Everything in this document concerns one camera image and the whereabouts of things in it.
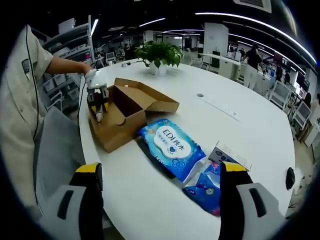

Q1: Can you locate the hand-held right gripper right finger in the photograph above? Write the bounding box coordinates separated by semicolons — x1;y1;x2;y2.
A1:
218;161;288;240

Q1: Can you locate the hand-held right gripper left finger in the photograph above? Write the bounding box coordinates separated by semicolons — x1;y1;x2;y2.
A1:
36;161;105;240

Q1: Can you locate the flowered blue tissue pack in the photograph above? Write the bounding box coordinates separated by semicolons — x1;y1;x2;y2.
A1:
181;161;222;218

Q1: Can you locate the brown cardboard shoe box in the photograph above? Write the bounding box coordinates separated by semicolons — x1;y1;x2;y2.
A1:
88;77;181;154

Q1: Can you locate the small white blue carton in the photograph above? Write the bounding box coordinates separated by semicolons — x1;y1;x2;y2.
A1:
208;139;253;172

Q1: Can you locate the large blue wet wipes pack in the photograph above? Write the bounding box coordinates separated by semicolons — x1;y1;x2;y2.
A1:
137;117;208;183

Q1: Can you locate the metal storage shelf rack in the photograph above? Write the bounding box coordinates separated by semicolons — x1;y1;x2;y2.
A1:
42;14;97;83

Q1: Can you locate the grey mesh office chair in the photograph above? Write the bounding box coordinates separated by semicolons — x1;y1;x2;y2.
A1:
34;106;106;226

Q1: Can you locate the small black table device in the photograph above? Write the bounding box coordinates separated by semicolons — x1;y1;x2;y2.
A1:
285;166;296;191

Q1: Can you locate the green potted plant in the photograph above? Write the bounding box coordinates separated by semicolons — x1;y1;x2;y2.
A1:
134;40;184;76

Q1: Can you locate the grey chest device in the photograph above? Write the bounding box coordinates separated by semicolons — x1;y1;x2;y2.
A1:
21;58;31;81

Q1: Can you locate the person in beige jacket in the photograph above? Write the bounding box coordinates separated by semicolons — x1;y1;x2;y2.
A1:
0;24;55;221

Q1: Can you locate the white office chair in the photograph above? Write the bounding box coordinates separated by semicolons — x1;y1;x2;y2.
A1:
292;99;313;131
271;79;293;111

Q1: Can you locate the white standing desk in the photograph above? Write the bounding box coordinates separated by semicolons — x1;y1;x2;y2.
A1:
198;52;241;76

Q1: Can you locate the long ceiling light strip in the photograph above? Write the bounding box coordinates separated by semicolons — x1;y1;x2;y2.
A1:
194;11;318;65

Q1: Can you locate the ceiling air conditioner unit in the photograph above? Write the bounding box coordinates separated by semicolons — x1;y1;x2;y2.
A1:
233;0;273;14

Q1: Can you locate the thin black cable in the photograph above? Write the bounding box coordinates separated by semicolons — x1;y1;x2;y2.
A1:
25;24;41;141

